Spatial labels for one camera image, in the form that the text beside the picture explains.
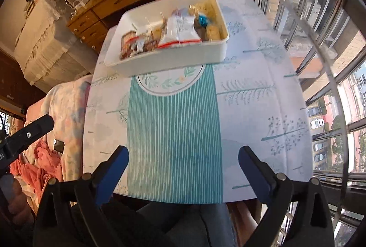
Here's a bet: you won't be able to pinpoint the white plastic storage bin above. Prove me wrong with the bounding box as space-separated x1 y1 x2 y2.
104 0 229 77

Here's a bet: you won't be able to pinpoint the person's left hand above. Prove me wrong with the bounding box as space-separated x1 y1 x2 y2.
8 180 34 226

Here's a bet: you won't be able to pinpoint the clear bag rice cracker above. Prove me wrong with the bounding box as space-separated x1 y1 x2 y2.
205 24 221 41

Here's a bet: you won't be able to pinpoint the lace-covered cabinet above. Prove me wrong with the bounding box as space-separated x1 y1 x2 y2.
14 0 97 93

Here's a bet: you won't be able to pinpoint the metal window guard bars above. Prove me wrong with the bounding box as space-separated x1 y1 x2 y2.
256 0 365 232

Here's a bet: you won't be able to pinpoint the dark red-edged snack packet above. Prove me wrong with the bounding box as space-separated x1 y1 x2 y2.
119 30 137 60

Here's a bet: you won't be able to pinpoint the pink cloth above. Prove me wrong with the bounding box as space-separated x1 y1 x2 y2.
10 140 63 200

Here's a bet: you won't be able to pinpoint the blue foil snack packet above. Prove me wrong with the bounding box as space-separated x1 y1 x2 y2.
197 13 211 28

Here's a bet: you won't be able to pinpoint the floral bedding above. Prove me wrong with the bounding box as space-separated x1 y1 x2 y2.
25 75 92 181

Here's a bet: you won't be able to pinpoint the white barcode snack packet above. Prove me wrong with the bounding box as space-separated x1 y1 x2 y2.
158 8 202 49

